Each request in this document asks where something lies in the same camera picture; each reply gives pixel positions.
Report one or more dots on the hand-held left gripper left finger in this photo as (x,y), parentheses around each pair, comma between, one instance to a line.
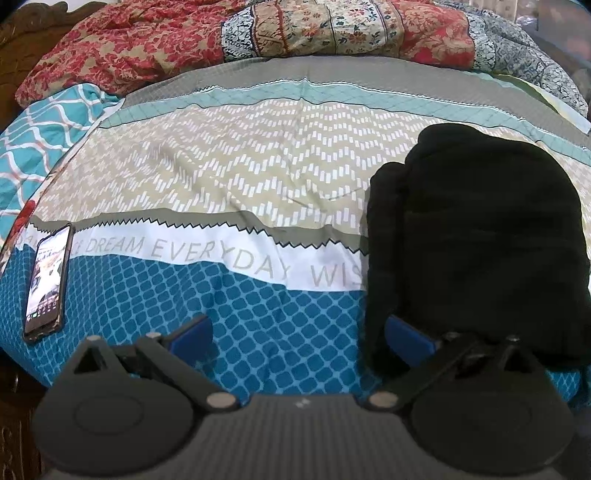
(191,335)

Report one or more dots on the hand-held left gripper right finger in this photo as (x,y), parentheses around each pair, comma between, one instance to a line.
(407,339)

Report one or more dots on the black pants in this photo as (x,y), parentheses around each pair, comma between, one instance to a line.
(475,244)

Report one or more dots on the patterned teal beige bedsheet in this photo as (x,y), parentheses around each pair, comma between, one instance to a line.
(231,207)

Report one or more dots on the smartphone in dark case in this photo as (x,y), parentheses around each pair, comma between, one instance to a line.
(46,281)

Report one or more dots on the teal lattice print cloth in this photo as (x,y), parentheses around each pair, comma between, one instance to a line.
(41,138)

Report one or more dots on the red floral patchwork quilt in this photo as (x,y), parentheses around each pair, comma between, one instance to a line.
(286,32)

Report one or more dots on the dark wooden bed frame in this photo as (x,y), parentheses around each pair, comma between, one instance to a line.
(16,415)

